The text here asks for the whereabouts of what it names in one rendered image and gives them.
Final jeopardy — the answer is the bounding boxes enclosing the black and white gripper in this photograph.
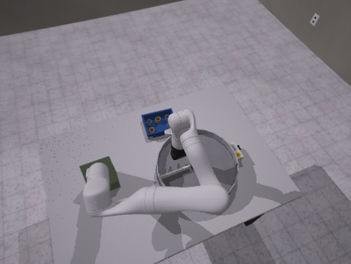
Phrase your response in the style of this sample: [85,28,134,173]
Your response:
[165,128,186,160]

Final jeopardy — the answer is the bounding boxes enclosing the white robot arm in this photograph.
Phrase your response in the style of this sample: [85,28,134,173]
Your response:
[83,109,230,217]

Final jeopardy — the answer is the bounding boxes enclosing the blue crate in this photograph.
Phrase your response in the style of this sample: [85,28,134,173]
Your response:
[142,109,173,140]

